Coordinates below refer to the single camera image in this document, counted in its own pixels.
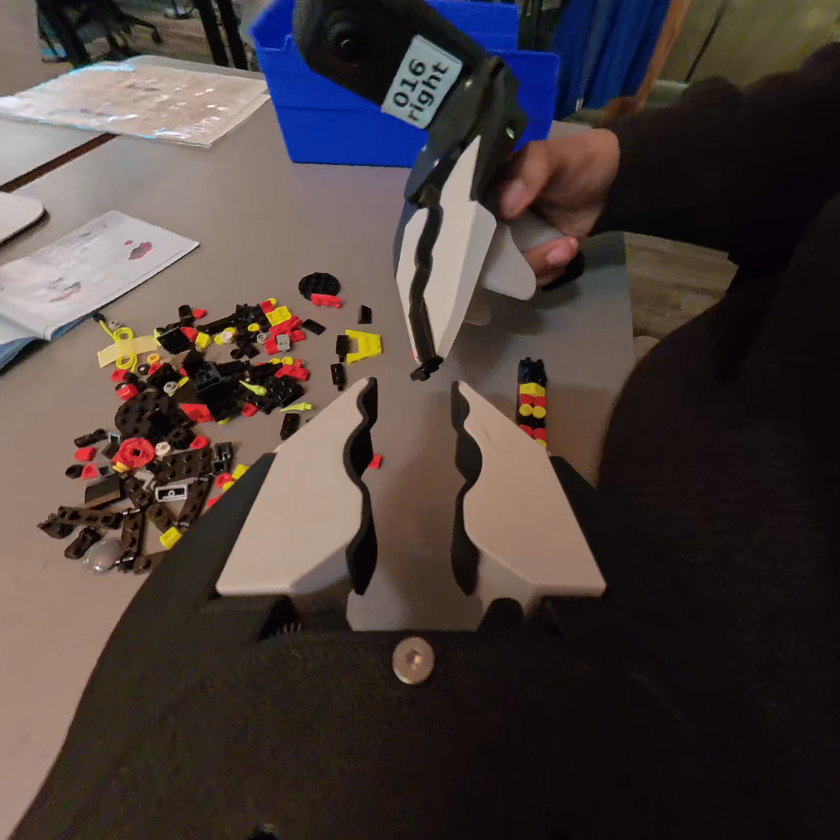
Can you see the white document stand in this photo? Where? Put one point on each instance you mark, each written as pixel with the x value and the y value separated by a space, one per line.
pixel 16 216

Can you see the person's right hand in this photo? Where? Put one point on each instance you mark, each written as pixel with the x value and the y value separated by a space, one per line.
pixel 571 177

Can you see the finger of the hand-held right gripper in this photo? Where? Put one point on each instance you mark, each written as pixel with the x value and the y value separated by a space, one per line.
pixel 459 249
pixel 405 262

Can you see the lego instruction booklet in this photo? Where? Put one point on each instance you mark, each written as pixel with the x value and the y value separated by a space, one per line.
pixel 65 275

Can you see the person's right forearm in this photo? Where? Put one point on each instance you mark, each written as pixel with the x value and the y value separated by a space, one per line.
pixel 722 151

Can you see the black office chair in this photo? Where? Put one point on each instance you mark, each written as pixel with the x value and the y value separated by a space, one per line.
pixel 72 26

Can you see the clear plastic bag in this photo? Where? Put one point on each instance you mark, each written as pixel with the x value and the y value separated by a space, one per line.
pixel 131 102

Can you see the black red yellow lego assembly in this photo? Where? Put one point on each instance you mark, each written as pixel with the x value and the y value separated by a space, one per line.
pixel 530 400

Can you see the blue hanging cloth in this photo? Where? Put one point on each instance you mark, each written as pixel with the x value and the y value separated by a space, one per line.
pixel 610 52

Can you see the blue storage bin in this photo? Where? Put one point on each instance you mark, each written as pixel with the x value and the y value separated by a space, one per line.
pixel 328 124

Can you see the small black lego plate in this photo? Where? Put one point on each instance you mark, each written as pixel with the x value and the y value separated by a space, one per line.
pixel 425 369

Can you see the pile of lego pieces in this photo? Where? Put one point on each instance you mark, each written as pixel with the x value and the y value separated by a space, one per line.
pixel 197 387

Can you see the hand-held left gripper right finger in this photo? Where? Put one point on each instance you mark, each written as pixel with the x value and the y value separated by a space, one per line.
pixel 525 525

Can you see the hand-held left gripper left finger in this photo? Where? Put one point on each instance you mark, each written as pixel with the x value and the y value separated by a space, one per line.
pixel 295 525

